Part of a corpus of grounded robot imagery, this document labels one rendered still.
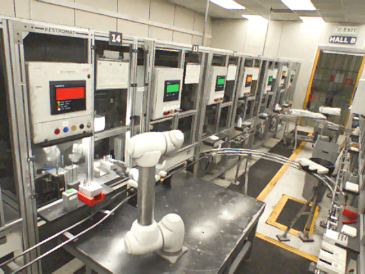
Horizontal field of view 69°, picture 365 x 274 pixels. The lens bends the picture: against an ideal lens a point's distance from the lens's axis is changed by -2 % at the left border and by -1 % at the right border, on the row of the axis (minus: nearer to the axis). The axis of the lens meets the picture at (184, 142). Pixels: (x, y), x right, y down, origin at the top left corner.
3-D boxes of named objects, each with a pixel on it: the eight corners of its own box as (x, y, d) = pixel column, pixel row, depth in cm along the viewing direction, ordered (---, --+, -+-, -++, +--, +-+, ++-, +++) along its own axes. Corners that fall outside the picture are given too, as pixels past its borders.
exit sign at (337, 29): (355, 34, 772) (358, 26, 766) (333, 33, 801) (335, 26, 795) (355, 34, 775) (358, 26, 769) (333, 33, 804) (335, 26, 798)
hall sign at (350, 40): (355, 45, 778) (358, 36, 770) (327, 43, 815) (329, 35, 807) (355, 45, 781) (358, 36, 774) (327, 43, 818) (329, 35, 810)
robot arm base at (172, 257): (191, 246, 188) (192, 240, 186) (173, 265, 170) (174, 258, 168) (170, 235, 197) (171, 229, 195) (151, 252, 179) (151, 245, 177)
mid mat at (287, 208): (310, 241, 317) (310, 240, 317) (264, 223, 344) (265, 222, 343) (320, 206, 399) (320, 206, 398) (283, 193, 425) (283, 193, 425)
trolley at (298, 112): (281, 147, 659) (290, 109, 628) (280, 141, 711) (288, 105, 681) (319, 154, 641) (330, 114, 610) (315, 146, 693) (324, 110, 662)
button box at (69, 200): (68, 211, 173) (67, 195, 170) (60, 206, 177) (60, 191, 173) (78, 206, 180) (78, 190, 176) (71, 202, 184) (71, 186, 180)
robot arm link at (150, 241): (163, 255, 167) (130, 265, 156) (152, 240, 180) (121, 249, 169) (169, 135, 147) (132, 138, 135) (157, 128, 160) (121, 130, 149)
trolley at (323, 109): (334, 146, 713) (344, 111, 682) (311, 142, 734) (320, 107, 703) (331, 139, 787) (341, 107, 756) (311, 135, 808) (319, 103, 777)
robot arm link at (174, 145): (171, 139, 171) (152, 141, 164) (184, 123, 157) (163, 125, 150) (178, 157, 166) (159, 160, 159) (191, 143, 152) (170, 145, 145)
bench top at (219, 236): (181, 326, 137) (182, 320, 135) (56, 237, 188) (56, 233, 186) (266, 206, 259) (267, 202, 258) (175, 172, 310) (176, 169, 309)
